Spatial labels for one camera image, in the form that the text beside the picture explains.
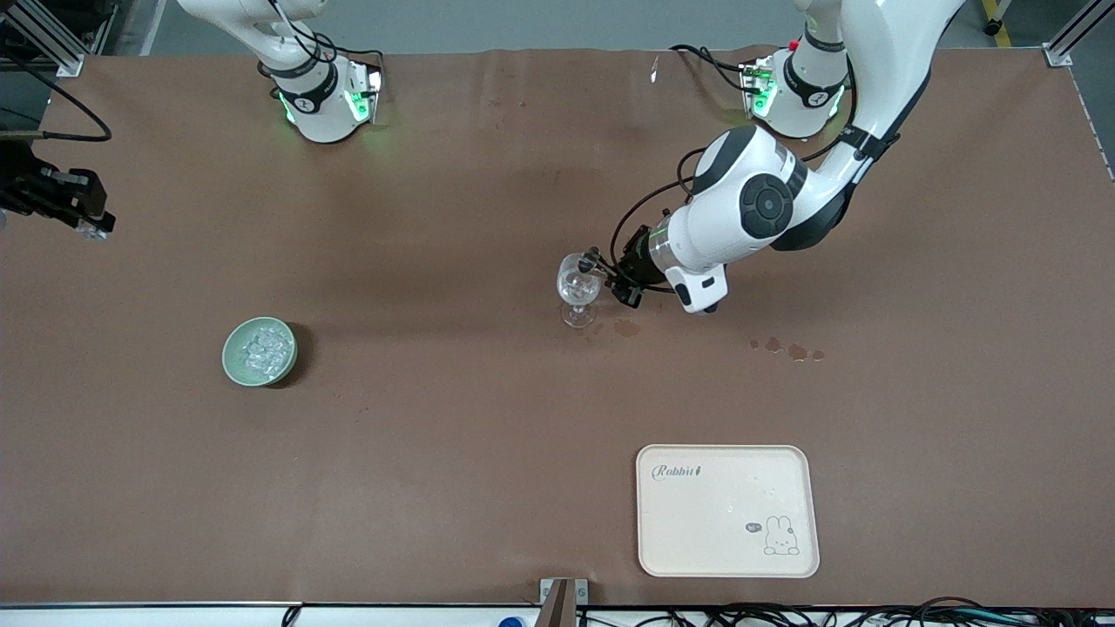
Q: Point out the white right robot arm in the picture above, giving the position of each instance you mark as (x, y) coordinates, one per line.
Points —
(322, 104)

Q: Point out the clear wine glass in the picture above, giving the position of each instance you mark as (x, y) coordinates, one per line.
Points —
(577, 296)

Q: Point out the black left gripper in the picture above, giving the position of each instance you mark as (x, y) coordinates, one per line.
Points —
(643, 254)

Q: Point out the aluminium frame profile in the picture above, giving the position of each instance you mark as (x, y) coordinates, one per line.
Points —
(1058, 54)
(61, 52)

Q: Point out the clear ice cubes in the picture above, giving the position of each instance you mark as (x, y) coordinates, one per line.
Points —
(263, 348)

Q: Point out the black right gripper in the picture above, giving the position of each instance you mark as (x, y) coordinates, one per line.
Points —
(26, 187)

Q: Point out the green ceramic bowl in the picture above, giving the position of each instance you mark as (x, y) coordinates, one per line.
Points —
(230, 359)

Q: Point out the brown table mat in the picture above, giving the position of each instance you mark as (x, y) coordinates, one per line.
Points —
(435, 453)

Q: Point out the metal edge bracket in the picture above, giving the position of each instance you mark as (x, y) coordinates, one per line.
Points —
(562, 601)

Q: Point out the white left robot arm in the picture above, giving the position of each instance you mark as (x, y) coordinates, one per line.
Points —
(758, 205)

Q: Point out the cream rabbit print tray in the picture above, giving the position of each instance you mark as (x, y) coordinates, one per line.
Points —
(723, 514)

